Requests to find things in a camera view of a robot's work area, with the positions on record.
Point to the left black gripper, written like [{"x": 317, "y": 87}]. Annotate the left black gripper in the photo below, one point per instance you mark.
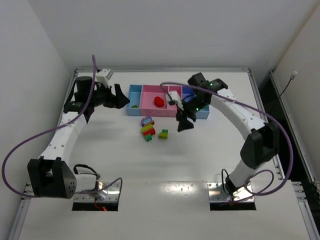
[{"x": 114, "y": 96}]

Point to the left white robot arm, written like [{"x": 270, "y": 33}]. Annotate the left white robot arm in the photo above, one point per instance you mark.
[{"x": 50, "y": 174}]

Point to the purple flower lego piece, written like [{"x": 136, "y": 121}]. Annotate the purple flower lego piece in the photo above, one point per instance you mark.
[{"x": 146, "y": 120}]

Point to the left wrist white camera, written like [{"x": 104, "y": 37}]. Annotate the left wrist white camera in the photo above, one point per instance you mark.
[{"x": 103, "y": 75}]

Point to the small green lego brick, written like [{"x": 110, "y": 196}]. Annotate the small green lego brick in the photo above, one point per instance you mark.
[{"x": 148, "y": 137}]

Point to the metal base plate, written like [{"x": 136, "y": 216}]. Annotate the metal base plate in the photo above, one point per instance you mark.
[
  {"x": 109, "y": 195},
  {"x": 219, "y": 196}
]

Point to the right light blue bin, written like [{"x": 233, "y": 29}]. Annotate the right light blue bin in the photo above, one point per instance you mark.
[{"x": 203, "y": 113}]

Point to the yellow lego brick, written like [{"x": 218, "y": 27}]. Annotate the yellow lego brick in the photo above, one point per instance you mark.
[{"x": 163, "y": 135}]

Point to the wrist white camera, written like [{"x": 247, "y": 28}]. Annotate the wrist white camera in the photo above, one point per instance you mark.
[
  {"x": 174, "y": 101},
  {"x": 103, "y": 75}
]

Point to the multicolour stacked lego block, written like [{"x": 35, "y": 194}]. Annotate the multicolour stacked lego block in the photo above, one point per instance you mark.
[{"x": 148, "y": 129}]

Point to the light blue bin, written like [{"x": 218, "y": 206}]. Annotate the light blue bin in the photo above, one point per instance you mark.
[
  {"x": 203, "y": 113},
  {"x": 134, "y": 95}
]

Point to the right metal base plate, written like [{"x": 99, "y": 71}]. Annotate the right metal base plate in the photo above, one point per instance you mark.
[{"x": 219, "y": 196}]

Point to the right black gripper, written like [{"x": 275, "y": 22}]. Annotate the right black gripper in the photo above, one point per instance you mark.
[{"x": 186, "y": 115}]

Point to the periwinkle blue bin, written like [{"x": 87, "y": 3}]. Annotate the periwinkle blue bin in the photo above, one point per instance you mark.
[{"x": 188, "y": 92}]

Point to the pink divided tray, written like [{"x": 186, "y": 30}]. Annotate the pink divided tray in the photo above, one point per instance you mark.
[{"x": 147, "y": 105}]

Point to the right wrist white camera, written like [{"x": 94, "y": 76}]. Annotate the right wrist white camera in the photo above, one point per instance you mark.
[{"x": 174, "y": 101}]

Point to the white front board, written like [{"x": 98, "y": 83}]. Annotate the white front board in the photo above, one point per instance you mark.
[{"x": 167, "y": 211}]

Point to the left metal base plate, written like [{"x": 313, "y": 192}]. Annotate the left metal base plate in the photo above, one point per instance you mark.
[{"x": 109, "y": 195}]

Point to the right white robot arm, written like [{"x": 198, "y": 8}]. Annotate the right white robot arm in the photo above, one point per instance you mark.
[{"x": 261, "y": 139}]

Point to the red round lego piece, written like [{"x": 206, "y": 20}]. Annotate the red round lego piece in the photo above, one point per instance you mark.
[{"x": 159, "y": 102}]

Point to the left light blue bin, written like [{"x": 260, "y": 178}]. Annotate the left light blue bin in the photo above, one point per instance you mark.
[{"x": 134, "y": 95}]

